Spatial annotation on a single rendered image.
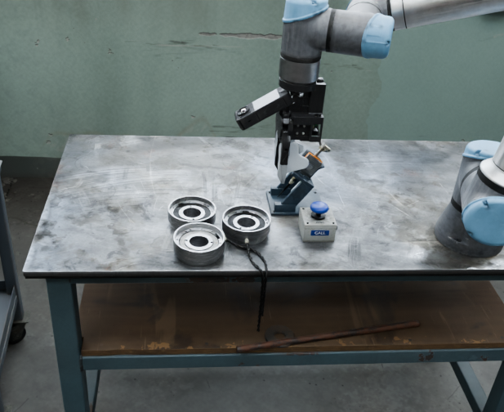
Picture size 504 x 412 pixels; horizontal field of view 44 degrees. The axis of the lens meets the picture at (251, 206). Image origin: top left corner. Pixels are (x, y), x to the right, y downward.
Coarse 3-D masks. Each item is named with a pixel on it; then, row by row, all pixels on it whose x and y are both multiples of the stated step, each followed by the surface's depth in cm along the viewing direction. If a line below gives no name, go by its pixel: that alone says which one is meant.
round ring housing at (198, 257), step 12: (180, 228) 130; (192, 228) 132; (204, 228) 132; (216, 228) 131; (192, 240) 130; (204, 240) 130; (180, 252) 125; (192, 252) 123; (204, 252) 123; (216, 252) 125; (192, 264) 126; (204, 264) 126
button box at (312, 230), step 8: (304, 208) 138; (328, 208) 139; (304, 216) 136; (312, 216) 136; (320, 216) 136; (328, 216) 137; (304, 224) 134; (312, 224) 133; (320, 224) 134; (328, 224) 134; (336, 224) 134; (304, 232) 134; (312, 232) 134; (320, 232) 134; (328, 232) 135; (304, 240) 135; (312, 240) 135; (320, 240) 136; (328, 240) 136
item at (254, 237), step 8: (232, 208) 138; (240, 208) 139; (248, 208) 139; (256, 208) 139; (224, 216) 135; (240, 216) 137; (248, 216) 137; (264, 216) 138; (224, 224) 133; (240, 224) 137; (248, 224) 138; (256, 224) 135; (224, 232) 134; (232, 232) 131; (240, 232) 130; (248, 232) 130; (256, 232) 131; (264, 232) 132; (232, 240) 133; (240, 240) 132; (248, 240) 131; (256, 240) 132
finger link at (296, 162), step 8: (280, 144) 121; (296, 144) 122; (280, 152) 121; (296, 152) 122; (288, 160) 123; (296, 160) 123; (304, 160) 123; (280, 168) 123; (288, 168) 124; (296, 168) 124; (304, 168) 124; (280, 176) 124
